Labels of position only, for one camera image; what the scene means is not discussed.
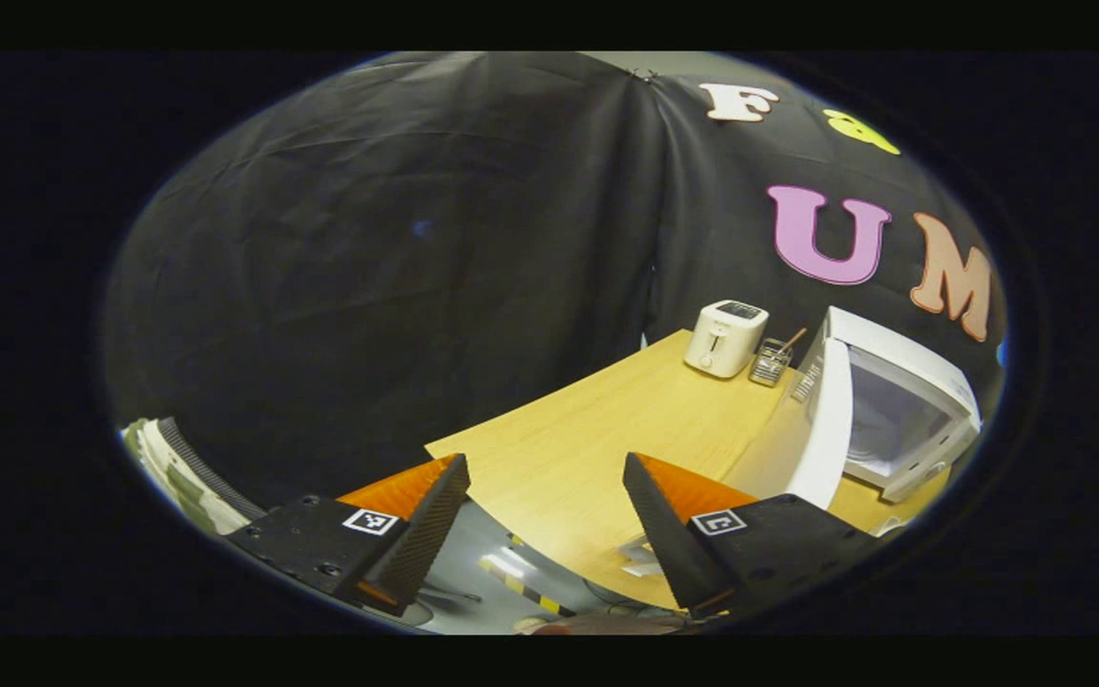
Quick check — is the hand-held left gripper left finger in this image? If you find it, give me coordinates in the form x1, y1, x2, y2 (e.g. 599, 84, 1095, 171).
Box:
223, 453, 472, 617

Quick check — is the white microwave oven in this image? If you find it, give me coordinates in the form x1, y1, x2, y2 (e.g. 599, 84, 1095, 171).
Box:
721, 305, 984, 512

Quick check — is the clear holder with chopsticks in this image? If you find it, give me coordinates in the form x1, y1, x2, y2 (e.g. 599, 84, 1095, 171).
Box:
748, 327, 809, 388

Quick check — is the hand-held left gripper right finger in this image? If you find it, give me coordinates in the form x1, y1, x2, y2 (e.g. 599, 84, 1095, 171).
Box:
622, 452, 882, 620

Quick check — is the white toaster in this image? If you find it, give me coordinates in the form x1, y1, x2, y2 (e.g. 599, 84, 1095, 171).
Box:
684, 300, 771, 381

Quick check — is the black backdrop cloth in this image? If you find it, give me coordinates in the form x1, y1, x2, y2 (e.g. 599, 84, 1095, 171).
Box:
103, 52, 1006, 511

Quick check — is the yellow black striped bar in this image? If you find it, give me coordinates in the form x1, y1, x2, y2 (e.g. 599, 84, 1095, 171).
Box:
477, 555, 576, 617

